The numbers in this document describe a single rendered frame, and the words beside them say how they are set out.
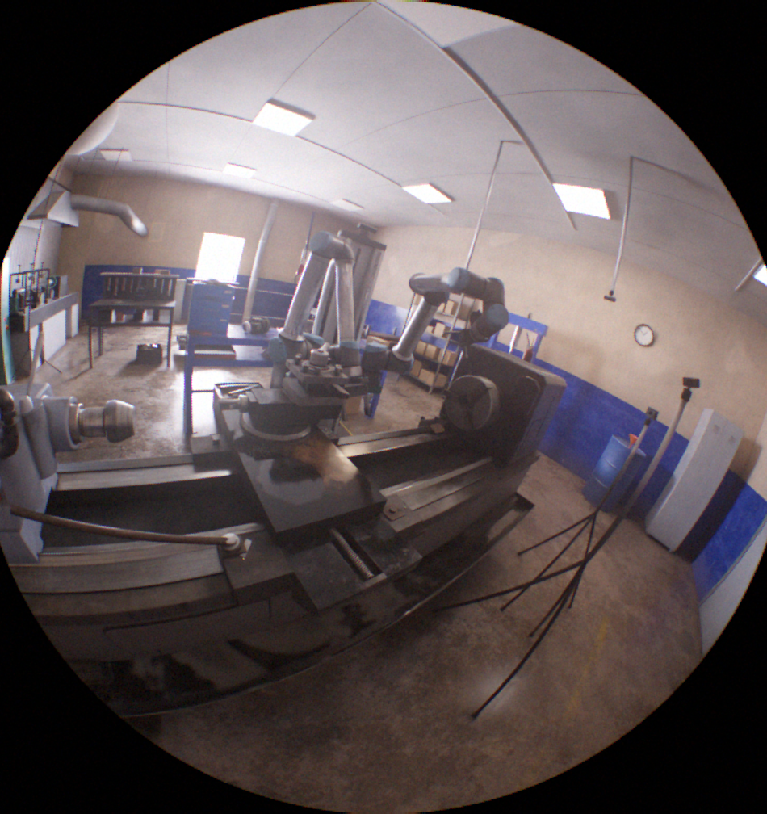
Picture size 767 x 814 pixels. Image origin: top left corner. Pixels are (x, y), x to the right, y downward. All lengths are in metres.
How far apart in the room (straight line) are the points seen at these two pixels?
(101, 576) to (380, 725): 1.18
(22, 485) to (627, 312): 5.20
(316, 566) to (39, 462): 0.62
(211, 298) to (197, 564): 2.15
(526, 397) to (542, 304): 3.74
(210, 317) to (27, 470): 2.14
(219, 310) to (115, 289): 2.59
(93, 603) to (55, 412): 0.38
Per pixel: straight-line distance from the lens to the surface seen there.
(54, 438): 0.68
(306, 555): 0.67
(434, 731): 1.55
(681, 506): 4.45
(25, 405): 0.64
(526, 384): 1.35
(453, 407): 1.35
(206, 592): 0.67
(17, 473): 0.66
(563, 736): 1.96
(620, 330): 4.71
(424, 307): 1.69
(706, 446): 4.34
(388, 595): 1.23
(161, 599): 0.68
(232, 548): 0.64
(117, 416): 0.64
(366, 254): 1.98
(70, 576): 0.77
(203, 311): 2.55
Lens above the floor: 1.41
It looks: 21 degrees down
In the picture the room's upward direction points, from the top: 17 degrees clockwise
